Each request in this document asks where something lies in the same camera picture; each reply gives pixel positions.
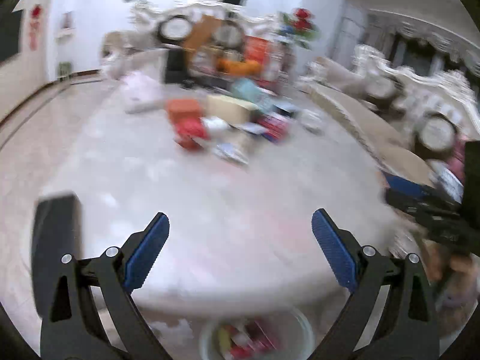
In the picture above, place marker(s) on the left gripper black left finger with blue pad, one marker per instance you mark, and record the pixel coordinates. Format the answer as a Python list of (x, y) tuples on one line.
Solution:
[(73, 330)]

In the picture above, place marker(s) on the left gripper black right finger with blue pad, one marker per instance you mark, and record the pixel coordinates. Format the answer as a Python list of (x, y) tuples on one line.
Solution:
[(407, 328)]

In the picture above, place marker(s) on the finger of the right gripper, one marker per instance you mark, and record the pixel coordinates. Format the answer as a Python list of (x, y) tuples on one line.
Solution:
[(429, 209), (398, 187)]

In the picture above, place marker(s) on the red toothpaste box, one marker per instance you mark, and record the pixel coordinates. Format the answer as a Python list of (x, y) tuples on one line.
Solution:
[(276, 127)]

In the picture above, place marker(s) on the person right hand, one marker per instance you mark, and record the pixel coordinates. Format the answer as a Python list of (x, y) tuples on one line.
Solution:
[(462, 266)]

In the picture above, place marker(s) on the pink cloth on sofa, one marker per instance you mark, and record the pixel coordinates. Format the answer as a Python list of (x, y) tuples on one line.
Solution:
[(456, 163)]

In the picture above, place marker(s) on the round cushion right sofa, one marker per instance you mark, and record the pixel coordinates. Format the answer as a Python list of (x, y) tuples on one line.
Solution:
[(434, 137)]

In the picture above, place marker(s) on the round cushion sofa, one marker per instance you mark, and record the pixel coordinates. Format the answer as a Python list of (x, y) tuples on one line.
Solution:
[(174, 30), (434, 137)]

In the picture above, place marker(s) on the ornate sofa right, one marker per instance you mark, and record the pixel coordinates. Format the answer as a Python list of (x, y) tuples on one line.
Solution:
[(381, 105)]

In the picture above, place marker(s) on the ornate sofa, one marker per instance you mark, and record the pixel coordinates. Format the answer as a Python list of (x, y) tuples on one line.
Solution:
[(223, 23), (381, 105)]

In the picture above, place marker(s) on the pale green wastebasket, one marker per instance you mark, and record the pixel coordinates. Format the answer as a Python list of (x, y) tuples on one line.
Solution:
[(285, 334)]

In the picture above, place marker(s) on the cardboard box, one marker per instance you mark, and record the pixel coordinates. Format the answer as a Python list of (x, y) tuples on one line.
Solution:
[(232, 110)]

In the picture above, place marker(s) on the red rose bouquet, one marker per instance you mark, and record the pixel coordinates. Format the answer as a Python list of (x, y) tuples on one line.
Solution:
[(298, 28)]

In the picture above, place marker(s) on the white tissue pack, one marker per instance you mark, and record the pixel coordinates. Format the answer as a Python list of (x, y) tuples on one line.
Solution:
[(215, 126)]

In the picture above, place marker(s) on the red snack packet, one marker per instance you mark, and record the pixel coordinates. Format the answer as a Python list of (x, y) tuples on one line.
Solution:
[(189, 131)]

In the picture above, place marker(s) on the orange box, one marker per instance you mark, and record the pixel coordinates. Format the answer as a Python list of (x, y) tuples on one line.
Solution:
[(178, 109)]

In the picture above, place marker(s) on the ornate sofa far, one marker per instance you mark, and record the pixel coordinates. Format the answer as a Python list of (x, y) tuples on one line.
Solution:
[(223, 23)]

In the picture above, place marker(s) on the round cushion far sofa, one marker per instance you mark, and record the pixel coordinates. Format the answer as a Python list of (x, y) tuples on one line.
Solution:
[(174, 30)]

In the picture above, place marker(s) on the red wall ornament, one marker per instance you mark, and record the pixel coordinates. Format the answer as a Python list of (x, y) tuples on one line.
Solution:
[(34, 26)]

